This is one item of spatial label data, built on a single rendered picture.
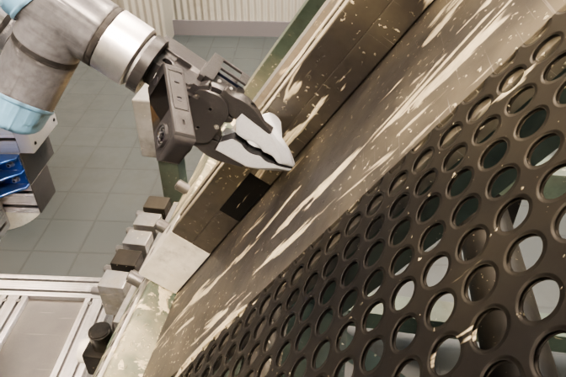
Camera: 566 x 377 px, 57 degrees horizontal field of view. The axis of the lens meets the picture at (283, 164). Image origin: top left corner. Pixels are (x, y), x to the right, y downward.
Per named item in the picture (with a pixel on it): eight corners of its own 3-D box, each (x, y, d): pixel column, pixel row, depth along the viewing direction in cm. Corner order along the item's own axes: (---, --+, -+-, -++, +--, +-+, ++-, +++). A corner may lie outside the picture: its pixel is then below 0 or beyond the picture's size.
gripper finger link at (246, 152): (298, 146, 66) (237, 106, 65) (291, 172, 62) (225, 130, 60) (285, 161, 68) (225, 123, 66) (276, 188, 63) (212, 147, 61)
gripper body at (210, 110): (256, 77, 64) (172, 19, 61) (240, 111, 57) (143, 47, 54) (226, 119, 68) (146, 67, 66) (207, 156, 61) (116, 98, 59)
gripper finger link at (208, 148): (260, 141, 62) (199, 101, 60) (258, 150, 61) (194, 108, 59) (241, 167, 65) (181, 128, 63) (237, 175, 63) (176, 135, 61)
